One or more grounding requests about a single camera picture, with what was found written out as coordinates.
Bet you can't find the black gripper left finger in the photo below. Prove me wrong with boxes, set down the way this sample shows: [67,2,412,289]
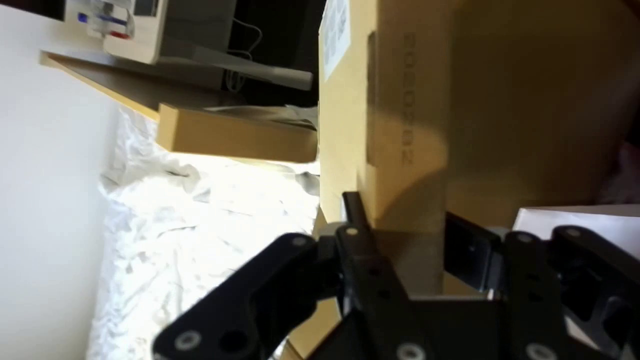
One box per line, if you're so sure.
[150,189,431,360]

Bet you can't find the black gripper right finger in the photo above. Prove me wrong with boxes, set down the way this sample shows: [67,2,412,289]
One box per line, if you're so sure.
[445,209,640,360]

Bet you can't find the tan cardboard box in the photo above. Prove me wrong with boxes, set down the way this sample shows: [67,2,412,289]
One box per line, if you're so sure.
[446,0,640,209]

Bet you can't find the white crumpled bedding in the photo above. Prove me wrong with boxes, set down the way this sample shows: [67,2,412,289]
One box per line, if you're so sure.
[86,107,324,360]

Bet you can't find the wooden bed footboard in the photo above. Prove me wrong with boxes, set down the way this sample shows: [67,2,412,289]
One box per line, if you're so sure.
[38,47,320,166]

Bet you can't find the white boxy appliance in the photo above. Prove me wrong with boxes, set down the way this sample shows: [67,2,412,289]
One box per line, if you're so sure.
[62,0,170,68]

